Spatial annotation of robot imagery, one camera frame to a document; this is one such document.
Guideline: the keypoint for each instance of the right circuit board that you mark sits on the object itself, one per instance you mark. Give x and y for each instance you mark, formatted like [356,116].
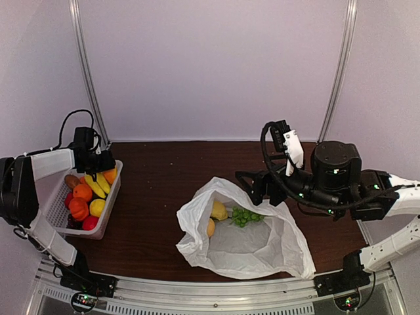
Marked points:
[348,303]

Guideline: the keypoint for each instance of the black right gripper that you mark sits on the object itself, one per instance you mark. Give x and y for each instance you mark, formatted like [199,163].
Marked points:
[261,178]

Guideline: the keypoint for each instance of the left aluminium frame post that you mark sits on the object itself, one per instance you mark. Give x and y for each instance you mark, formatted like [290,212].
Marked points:
[86,70]

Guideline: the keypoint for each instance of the red fruit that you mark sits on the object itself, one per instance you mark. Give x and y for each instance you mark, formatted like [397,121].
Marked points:
[68,199]
[90,223]

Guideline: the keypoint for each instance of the red fruit upper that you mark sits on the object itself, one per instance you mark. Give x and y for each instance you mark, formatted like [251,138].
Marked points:
[68,199]

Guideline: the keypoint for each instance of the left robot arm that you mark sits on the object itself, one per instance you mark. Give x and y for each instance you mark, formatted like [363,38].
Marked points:
[20,205]

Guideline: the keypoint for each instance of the aluminium frame post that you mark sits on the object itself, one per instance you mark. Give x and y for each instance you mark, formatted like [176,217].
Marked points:
[86,70]
[344,53]

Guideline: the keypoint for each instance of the left circuit board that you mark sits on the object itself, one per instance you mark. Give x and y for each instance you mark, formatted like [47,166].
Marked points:
[82,302]

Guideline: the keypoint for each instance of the yellow banana bunch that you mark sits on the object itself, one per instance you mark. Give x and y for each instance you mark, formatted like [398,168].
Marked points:
[99,185]

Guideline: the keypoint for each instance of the green fruit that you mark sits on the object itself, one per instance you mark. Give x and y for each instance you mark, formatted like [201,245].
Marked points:
[241,216]

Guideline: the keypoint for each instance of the yellow orange mango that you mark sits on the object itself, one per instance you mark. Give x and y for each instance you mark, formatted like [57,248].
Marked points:
[110,175]

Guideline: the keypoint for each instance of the brown kiwi fruit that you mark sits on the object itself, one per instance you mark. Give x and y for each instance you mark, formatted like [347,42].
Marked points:
[71,181]

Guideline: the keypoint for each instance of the right aluminium frame post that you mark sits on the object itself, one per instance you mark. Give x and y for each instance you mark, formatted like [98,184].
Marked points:
[344,53]

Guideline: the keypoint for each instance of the circuit board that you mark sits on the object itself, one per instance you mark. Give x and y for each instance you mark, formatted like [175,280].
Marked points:
[348,303]
[82,302]

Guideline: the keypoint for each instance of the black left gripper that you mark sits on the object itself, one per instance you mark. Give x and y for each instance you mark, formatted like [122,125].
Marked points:
[107,163]

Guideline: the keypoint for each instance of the front aluminium rail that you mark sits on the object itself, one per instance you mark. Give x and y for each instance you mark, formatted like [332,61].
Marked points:
[142,296]

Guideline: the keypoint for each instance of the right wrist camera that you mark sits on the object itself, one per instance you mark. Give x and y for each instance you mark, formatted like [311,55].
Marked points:
[286,141]

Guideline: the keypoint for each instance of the white perforated plastic basket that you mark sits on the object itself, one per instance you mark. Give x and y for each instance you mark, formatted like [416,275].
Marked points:
[57,214]

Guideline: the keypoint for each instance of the dark purple grapes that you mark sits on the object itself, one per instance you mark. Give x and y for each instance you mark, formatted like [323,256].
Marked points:
[73,223]

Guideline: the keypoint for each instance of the yellow fruit lower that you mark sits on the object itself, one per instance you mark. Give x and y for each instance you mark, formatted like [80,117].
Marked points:
[96,207]

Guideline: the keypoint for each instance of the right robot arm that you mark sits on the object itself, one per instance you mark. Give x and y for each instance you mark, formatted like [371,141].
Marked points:
[384,195]

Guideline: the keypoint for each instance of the orange fruit from bag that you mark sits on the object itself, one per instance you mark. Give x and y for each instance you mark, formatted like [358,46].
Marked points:
[83,191]

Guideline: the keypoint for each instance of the peach fruit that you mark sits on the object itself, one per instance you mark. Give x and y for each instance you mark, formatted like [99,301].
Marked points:
[210,228]

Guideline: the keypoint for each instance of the white plastic bag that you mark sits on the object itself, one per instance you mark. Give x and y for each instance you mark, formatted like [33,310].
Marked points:
[257,249]

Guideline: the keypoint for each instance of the red fruit lower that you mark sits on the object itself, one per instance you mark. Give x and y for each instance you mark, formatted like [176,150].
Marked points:
[90,223]

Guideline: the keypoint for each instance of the pale yellow bumpy fruit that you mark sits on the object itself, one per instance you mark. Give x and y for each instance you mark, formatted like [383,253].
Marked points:
[219,212]

